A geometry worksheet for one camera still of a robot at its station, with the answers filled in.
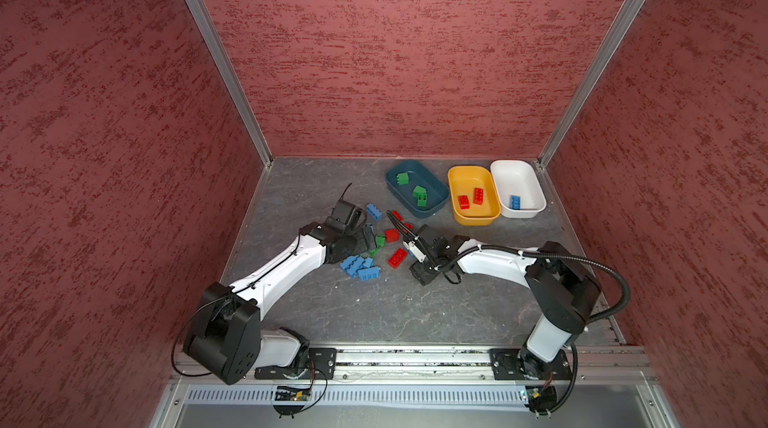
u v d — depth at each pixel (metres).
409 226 0.99
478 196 1.07
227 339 0.41
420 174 1.15
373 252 0.94
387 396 0.77
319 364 0.74
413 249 0.83
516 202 1.06
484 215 1.00
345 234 0.71
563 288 0.46
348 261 0.90
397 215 1.03
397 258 0.92
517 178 1.15
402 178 1.11
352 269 0.88
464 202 1.07
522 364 0.65
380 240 0.95
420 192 1.07
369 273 0.87
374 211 1.02
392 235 0.95
